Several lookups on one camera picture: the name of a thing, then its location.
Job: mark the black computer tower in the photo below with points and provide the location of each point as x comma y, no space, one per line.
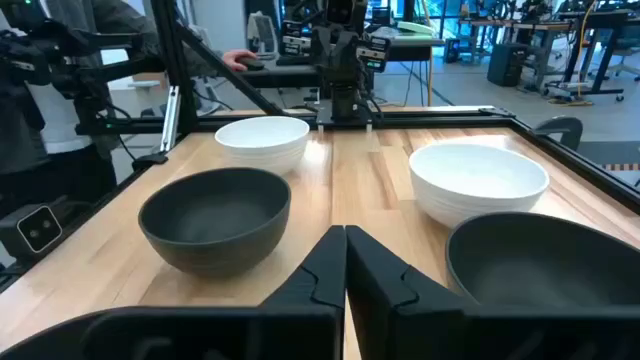
507,65

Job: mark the background workbench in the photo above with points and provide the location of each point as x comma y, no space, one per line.
500,25

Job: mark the mint green stapler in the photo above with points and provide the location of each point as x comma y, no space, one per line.
415,27

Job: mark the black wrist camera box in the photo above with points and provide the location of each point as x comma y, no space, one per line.
341,10

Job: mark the white ribbed bowl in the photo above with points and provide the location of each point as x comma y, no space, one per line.
475,185
262,142

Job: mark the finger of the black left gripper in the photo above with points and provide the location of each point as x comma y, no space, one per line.
321,47
352,47

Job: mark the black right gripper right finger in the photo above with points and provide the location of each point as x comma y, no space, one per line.
410,325

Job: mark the dark grey ribbed bowl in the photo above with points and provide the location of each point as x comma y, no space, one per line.
215,225
550,270

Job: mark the dark curved clamp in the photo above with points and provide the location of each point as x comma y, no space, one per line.
562,127

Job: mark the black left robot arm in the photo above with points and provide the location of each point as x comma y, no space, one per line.
345,102

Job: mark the person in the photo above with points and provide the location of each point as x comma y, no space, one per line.
55,115

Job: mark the black wheeled desk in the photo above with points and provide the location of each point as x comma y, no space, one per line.
600,20

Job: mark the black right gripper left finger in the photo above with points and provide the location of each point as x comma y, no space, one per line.
300,330

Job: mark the person's hand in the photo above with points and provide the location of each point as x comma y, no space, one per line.
235,57

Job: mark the black computer mouse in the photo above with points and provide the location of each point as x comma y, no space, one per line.
252,65

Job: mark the black table-level camera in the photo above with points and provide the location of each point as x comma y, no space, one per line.
37,229

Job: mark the black aluminium table frame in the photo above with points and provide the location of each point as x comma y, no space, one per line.
450,118

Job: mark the silver aluminium extrusion bar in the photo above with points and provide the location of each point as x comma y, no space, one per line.
171,117

